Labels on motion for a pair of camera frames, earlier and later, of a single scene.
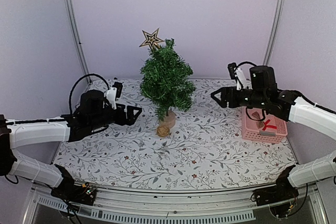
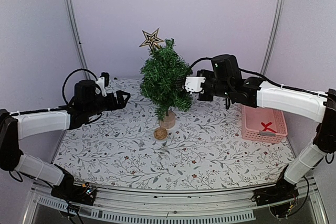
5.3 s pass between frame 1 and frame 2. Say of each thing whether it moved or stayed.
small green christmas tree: stayed
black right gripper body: moved
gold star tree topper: stayed
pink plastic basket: stayed
